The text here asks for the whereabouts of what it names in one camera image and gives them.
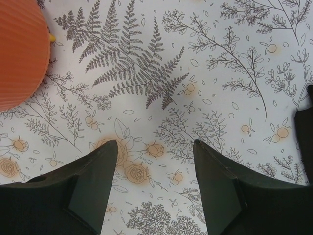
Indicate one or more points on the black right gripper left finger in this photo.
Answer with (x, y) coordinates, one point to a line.
(70, 200)

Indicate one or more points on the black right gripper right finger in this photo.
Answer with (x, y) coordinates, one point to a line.
(237, 200)

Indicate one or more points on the black folded cloth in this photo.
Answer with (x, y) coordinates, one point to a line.
(303, 121)

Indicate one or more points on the orange round divided organizer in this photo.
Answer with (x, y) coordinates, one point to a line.
(24, 51)

